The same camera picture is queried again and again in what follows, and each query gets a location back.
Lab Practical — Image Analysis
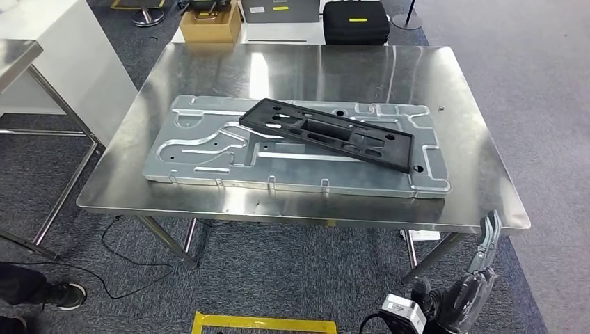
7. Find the person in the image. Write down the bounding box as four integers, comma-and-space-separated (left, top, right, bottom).
0, 262, 88, 334

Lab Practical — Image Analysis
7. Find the chrome stool base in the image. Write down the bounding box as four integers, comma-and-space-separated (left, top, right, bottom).
131, 0, 166, 28

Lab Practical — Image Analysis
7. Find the black plastic plate part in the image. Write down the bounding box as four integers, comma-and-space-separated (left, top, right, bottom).
239, 97, 415, 175

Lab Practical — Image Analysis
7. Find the grey round stand base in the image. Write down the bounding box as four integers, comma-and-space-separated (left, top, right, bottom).
392, 0, 423, 31

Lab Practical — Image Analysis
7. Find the black floor cable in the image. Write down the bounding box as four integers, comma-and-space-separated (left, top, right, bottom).
0, 216, 175, 301

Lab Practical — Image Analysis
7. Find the white power strip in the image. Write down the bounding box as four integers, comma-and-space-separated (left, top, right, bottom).
399, 229, 442, 242

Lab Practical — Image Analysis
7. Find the brown cardboard box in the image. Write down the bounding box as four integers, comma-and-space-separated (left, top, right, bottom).
178, 0, 242, 44

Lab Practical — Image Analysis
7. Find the yellow floor tape square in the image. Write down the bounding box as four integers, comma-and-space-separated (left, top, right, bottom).
110, 0, 167, 10
191, 311, 338, 334

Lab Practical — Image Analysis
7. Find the white cabinet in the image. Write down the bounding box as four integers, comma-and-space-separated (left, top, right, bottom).
0, 0, 138, 146

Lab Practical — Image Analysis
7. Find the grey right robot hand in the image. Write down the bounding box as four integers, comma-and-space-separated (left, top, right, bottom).
410, 210, 502, 334

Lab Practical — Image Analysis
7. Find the black case yellow label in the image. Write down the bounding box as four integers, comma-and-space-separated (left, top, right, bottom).
322, 0, 391, 46

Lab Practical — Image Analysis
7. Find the grey metal workbench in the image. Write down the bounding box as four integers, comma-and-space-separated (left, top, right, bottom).
76, 42, 532, 285

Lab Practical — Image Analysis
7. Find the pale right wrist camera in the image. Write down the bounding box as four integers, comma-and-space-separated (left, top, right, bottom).
378, 294, 427, 334

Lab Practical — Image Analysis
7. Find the grey equipment case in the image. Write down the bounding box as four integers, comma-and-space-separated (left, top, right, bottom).
239, 0, 321, 24

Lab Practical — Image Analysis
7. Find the grey aluminium fixture plate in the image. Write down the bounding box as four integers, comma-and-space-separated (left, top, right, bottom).
141, 94, 453, 199

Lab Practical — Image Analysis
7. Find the steel side table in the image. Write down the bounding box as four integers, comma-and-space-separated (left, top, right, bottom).
0, 39, 106, 262

